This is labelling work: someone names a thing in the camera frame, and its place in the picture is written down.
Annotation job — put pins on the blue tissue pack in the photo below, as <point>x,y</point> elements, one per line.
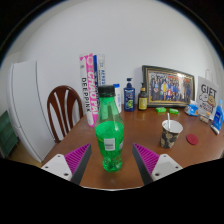
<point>192,110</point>

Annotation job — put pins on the dark blue pump bottle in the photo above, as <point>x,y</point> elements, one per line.
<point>129,98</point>

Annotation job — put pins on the white lotion bottle blue cap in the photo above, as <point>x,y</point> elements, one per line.
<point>118,96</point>

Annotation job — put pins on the white paper gift bag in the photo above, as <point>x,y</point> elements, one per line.
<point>206,95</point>

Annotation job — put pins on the white cabinet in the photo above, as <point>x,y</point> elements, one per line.
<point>28,110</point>

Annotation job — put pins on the green plastic drink bottle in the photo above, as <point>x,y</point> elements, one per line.
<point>109,133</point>

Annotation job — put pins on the framed group photo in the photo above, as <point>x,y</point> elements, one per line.
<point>168,86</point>

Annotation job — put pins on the small green packet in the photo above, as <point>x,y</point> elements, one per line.
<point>174,111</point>
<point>161,109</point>

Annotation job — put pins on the dark wooden chair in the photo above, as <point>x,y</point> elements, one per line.
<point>51,113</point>

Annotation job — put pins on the white stirring stick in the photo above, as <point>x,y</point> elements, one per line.
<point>168,120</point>

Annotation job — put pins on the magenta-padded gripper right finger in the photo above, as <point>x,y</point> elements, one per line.
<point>160,165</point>

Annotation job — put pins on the green crate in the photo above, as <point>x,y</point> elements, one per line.
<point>6,133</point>

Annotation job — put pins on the brown bottle yellow label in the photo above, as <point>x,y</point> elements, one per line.
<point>142,101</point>

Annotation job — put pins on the pink and white tube box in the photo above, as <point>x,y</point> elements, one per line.
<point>89,86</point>

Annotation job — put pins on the small white remote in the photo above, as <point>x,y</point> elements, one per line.
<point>214,129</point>

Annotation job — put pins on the flat round red coaster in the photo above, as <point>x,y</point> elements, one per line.
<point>192,139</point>

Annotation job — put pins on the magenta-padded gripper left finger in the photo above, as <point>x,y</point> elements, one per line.
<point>63,165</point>

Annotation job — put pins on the blue detergent bottle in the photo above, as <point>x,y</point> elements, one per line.
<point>218,116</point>

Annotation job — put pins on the camouflage print paper cup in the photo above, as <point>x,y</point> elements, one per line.
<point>170,138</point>

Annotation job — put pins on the white tube box blue print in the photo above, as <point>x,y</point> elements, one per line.
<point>101,71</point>

